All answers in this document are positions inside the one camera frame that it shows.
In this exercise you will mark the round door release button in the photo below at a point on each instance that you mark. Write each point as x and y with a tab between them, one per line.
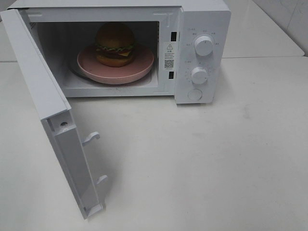
195	94

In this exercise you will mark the toy hamburger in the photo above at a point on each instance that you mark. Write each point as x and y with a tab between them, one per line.
115	44

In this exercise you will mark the pink round plate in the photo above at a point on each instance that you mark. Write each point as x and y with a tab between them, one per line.
142	56

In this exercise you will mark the white microwave door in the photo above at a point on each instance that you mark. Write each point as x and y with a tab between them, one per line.
54	111

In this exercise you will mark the lower white timer knob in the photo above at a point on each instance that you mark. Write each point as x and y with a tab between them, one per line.
199	75

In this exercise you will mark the white microwave oven body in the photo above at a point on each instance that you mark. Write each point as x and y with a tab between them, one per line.
78	87

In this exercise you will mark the upper white power knob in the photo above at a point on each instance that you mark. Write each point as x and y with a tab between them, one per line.
203	45

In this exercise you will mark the glass microwave turntable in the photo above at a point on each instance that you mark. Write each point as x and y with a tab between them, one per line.
131	74

